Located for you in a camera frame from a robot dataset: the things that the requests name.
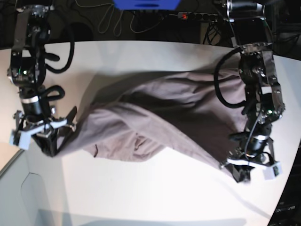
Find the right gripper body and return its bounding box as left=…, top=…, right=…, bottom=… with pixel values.
left=13, top=111, right=66, bottom=139

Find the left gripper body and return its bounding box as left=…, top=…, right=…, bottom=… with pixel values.
left=220, top=138, right=278, bottom=171

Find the mauve t-shirt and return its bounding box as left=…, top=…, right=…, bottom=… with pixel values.
left=55, top=72, right=247, bottom=168

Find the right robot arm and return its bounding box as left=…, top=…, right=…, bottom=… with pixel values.
left=7, top=0, right=77, bottom=157

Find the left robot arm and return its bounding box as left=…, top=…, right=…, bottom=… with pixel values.
left=214, top=0, right=285, bottom=182

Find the blue box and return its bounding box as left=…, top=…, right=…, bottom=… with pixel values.
left=113, top=0, right=181, bottom=10

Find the power strip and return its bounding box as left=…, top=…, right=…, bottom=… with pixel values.
left=176, top=12, right=219, bottom=23

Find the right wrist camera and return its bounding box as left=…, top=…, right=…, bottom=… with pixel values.
left=9, top=130, right=31, bottom=150

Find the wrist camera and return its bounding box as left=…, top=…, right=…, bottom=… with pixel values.
left=9, top=130, right=31, bottom=150
left=263, top=162, right=283, bottom=180

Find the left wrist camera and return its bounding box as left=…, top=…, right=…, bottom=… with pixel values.
left=263, top=162, right=283, bottom=180

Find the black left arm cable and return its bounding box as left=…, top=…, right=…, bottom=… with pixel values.
left=214, top=48, right=247, bottom=109

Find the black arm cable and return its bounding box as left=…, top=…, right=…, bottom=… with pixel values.
left=42, top=23, right=76, bottom=73
left=214, top=48, right=247, bottom=109

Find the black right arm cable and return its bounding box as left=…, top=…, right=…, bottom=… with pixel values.
left=42, top=23, right=76, bottom=73

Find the grey looped cable on floor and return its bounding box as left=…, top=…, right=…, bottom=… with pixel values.
left=75, top=0, right=163, bottom=36

